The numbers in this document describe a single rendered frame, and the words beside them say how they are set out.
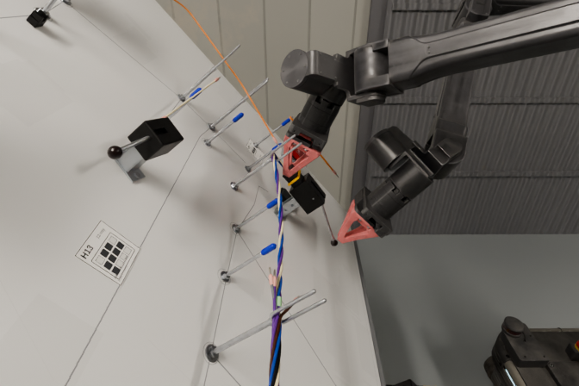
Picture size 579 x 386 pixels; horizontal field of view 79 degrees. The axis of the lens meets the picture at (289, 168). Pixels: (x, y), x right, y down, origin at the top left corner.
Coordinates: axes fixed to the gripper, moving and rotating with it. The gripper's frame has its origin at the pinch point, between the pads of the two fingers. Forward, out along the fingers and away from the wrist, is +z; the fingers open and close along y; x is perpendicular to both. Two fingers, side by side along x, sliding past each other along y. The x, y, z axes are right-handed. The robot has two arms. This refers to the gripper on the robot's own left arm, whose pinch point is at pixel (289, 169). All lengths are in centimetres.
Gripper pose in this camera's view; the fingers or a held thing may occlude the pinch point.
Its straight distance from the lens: 65.0
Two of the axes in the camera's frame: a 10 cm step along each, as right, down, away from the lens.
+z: -4.4, 8.2, 3.7
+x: 8.9, 4.6, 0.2
